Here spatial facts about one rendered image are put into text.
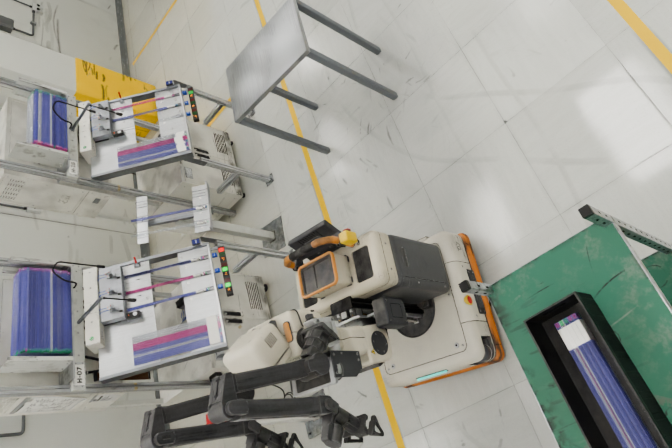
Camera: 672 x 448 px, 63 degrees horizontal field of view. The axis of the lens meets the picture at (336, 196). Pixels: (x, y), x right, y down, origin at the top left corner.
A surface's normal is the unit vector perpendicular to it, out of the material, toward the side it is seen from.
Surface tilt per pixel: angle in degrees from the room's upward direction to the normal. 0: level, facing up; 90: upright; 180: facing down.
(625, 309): 0
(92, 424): 90
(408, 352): 0
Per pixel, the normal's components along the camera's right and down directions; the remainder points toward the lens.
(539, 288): -0.71, -0.20
